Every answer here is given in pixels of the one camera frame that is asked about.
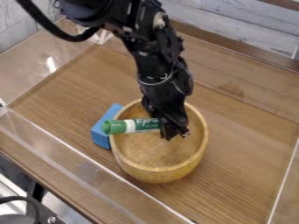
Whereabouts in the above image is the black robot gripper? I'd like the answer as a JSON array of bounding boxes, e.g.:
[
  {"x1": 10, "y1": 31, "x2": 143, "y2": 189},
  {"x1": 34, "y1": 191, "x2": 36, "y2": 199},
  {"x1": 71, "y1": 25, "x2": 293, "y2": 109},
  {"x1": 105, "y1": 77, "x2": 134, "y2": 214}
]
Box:
[{"x1": 109, "y1": 8, "x2": 193, "y2": 141}]

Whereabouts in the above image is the green Expo marker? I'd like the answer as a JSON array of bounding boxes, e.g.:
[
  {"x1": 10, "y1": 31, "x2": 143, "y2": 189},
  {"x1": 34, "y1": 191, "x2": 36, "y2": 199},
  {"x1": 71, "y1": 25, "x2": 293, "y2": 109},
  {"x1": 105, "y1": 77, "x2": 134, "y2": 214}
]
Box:
[{"x1": 102, "y1": 118, "x2": 161, "y2": 135}]

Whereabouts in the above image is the brown wooden bowl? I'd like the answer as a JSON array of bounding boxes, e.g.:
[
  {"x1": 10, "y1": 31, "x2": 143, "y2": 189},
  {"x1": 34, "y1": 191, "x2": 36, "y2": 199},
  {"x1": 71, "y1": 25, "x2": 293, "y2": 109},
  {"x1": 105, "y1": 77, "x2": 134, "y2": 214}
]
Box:
[{"x1": 110, "y1": 102, "x2": 210, "y2": 184}]

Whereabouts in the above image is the blue foam block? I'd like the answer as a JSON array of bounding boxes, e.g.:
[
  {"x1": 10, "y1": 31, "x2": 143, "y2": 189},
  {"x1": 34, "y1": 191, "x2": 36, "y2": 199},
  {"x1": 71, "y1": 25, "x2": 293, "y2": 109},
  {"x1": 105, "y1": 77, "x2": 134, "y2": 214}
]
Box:
[{"x1": 90, "y1": 102, "x2": 126, "y2": 151}]

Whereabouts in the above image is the black metal stand base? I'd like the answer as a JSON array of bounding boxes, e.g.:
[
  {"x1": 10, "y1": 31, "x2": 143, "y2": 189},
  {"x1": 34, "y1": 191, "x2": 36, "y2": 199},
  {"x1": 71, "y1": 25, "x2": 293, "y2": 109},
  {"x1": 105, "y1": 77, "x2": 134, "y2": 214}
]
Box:
[{"x1": 26, "y1": 202, "x2": 67, "y2": 224}]

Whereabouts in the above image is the clear acrylic corner bracket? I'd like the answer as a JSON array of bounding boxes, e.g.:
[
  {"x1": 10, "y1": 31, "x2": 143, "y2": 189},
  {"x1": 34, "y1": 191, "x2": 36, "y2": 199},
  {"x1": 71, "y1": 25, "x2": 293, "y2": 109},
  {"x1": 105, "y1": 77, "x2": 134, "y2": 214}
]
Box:
[{"x1": 89, "y1": 29, "x2": 114, "y2": 46}]

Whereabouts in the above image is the clear acrylic tray wall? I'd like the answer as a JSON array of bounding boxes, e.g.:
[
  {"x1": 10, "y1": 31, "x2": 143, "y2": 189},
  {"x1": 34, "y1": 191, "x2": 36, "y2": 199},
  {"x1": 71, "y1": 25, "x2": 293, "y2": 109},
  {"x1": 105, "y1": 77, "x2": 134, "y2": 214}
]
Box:
[{"x1": 0, "y1": 108, "x2": 194, "y2": 224}]

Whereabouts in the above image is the black cable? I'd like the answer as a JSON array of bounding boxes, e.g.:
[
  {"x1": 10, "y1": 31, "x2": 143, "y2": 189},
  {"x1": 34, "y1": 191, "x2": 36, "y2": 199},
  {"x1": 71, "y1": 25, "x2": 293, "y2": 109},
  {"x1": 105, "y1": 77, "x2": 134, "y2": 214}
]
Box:
[{"x1": 0, "y1": 195, "x2": 43, "y2": 224}]

